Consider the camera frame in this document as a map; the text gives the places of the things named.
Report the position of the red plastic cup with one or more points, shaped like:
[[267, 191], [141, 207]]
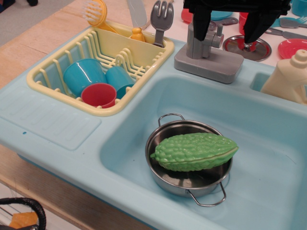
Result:
[[99, 94]]

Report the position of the grey utensil handle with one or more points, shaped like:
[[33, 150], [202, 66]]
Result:
[[226, 21]]

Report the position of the grey knife yellow handle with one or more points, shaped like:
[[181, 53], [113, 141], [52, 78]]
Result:
[[138, 17]]

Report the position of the steel pot with handles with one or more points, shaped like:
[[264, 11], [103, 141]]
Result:
[[187, 184]]

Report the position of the teal plastic plate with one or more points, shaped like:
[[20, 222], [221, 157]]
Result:
[[218, 15]]

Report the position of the small blue plastic cup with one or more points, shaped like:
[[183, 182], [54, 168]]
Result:
[[119, 79]]

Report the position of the light blue toy sink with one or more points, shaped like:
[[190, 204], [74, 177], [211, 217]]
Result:
[[102, 151]]

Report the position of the large blue plastic cup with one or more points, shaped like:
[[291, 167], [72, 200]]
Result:
[[83, 73]]

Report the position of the grey toy spatula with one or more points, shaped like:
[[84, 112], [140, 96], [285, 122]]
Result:
[[285, 23]]

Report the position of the steel pot lid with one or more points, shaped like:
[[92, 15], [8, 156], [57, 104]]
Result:
[[256, 51]]

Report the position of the cream dish soap bottle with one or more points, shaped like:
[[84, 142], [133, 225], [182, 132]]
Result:
[[289, 79]]

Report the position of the red plastic plate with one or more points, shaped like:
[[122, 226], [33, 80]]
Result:
[[289, 47]]

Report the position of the grey faucet lever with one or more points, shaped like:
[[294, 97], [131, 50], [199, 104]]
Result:
[[217, 37]]

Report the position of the teal toy fork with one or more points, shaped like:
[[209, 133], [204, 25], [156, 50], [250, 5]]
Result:
[[302, 19]]

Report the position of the grey toy faucet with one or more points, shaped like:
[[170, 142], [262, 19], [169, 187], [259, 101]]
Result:
[[199, 58]]

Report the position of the teal bowl top right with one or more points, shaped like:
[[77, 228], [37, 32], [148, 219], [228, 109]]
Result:
[[299, 7]]

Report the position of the red cup behind gripper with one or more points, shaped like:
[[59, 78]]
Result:
[[242, 20]]

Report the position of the red cup behind faucet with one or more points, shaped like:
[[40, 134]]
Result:
[[186, 16]]

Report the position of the green toy bitter gourd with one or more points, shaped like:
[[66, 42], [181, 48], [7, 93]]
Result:
[[194, 152]]

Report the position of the yellow dish brush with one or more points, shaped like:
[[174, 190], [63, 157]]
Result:
[[95, 13]]

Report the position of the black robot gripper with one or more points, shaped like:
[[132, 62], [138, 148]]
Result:
[[261, 15]]

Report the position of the grey toy fork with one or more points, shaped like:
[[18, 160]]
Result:
[[161, 19]]

